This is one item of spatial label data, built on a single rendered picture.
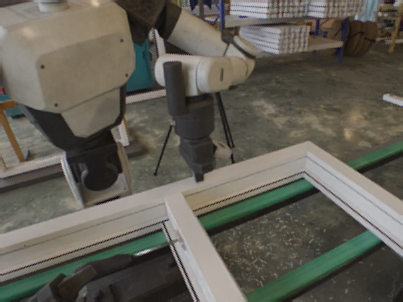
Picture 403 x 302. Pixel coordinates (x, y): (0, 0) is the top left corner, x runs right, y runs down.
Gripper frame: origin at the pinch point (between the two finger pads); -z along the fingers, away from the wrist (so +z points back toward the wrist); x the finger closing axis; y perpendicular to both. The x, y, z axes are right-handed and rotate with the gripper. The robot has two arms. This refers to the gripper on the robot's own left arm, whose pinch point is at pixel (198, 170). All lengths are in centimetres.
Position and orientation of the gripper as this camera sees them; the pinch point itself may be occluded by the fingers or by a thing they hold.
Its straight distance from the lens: 64.7
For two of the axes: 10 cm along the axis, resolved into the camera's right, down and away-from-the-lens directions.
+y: 9.1, -2.6, 3.3
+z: -0.4, -8.4, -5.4
